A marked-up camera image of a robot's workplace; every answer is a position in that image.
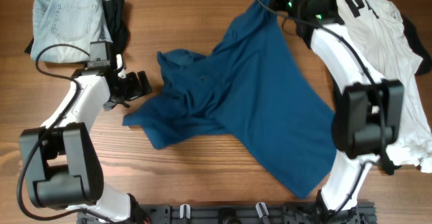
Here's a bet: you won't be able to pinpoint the white printed t-shirt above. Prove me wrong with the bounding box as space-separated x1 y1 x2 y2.
336 0 431 173

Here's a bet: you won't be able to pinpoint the light blue denim jeans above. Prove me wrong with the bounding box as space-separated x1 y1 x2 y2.
30 0 111 63

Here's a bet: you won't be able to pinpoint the blue polo shirt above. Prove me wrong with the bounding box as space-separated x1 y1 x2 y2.
123 0 336 198

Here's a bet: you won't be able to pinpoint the black garment under jeans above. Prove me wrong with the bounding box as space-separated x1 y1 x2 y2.
32 0 130 53

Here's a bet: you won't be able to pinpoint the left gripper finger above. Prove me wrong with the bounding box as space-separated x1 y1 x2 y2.
125 72 142 100
137 71 153 96

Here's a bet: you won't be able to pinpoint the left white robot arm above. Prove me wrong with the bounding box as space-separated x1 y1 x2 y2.
16 41 151 223

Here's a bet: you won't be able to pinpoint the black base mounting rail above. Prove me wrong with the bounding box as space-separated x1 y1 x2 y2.
76 202 377 224

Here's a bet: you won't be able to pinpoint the black garment under white shirt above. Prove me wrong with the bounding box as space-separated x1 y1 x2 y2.
339 10 431 80

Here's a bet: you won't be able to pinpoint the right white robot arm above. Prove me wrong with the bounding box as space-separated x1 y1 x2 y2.
269 0 404 222

